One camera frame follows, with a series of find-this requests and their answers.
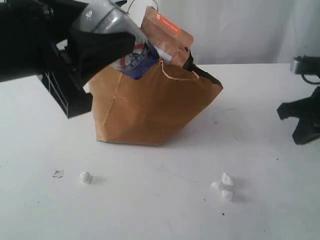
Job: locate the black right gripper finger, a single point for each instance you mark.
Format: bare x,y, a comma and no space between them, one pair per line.
306,108
307,129

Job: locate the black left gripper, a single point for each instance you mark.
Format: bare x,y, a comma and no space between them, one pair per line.
22,25

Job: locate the small white milk carton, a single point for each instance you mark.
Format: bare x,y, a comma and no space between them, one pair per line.
143,56

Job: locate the brown paper shopping bag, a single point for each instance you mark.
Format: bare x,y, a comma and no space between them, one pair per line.
152,109

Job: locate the brown coffee pouch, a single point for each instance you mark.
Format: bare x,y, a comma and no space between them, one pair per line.
172,43

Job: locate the white pebble lower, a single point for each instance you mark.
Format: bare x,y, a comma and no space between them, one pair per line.
227,194

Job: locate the white pebble left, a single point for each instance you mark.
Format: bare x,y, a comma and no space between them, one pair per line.
217,185

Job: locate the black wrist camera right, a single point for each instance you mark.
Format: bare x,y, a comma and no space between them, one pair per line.
306,65

